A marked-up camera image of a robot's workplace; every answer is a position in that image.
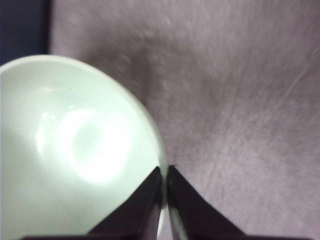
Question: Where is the dark blue rectangular tray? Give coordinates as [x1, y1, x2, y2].
[0, 0, 50, 68]

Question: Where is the green ceramic bowl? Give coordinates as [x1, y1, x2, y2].
[0, 55, 168, 237]

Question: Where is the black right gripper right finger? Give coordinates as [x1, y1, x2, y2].
[168, 165, 247, 240]

